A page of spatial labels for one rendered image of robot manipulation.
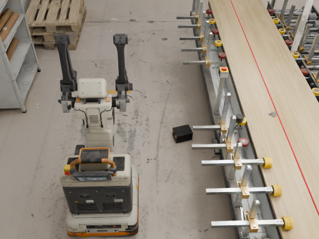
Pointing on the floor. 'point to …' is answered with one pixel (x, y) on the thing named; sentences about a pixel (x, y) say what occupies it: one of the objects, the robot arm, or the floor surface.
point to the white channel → (302, 25)
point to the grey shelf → (16, 60)
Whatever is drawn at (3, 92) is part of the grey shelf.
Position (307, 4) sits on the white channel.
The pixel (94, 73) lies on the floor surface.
